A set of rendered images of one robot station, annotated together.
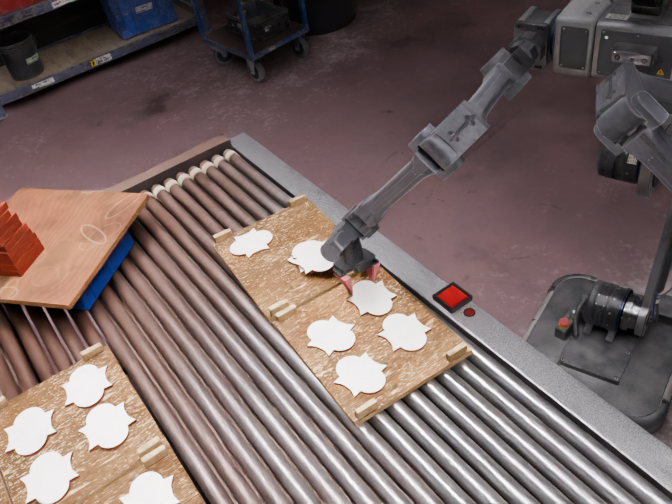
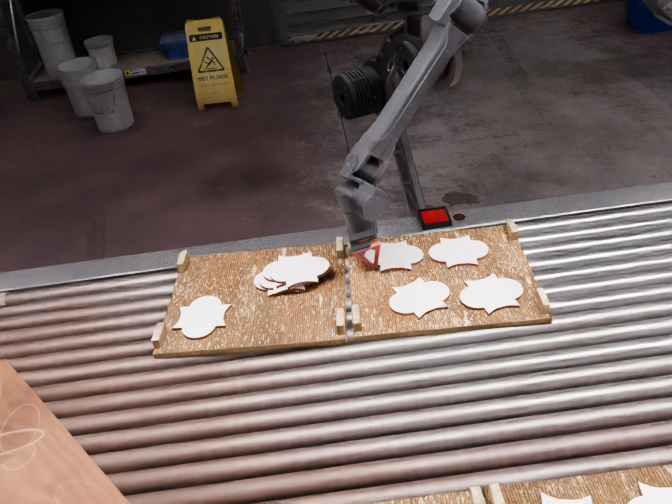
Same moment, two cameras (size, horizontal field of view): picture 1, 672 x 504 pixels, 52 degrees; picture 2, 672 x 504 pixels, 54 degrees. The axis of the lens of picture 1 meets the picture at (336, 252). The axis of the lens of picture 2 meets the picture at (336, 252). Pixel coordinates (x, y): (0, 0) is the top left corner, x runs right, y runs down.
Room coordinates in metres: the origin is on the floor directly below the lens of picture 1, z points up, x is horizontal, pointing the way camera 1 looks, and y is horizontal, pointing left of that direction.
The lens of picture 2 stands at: (0.85, 1.11, 1.88)
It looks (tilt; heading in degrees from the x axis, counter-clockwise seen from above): 35 degrees down; 298
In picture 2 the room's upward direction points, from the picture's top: 7 degrees counter-clockwise
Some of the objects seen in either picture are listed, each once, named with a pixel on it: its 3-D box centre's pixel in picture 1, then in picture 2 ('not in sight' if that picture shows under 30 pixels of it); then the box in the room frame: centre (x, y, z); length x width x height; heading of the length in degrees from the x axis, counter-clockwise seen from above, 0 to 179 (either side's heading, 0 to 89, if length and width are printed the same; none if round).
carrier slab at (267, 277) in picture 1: (290, 254); (257, 295); (1.58, 0.14, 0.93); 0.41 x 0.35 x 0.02; 24
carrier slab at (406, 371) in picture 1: (368, 337); (439, 278); (1.20, -0.04, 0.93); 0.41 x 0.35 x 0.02; 25
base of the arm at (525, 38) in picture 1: (525, 51); not in sight; (1.57, -0.56, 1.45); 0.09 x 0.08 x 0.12; 49
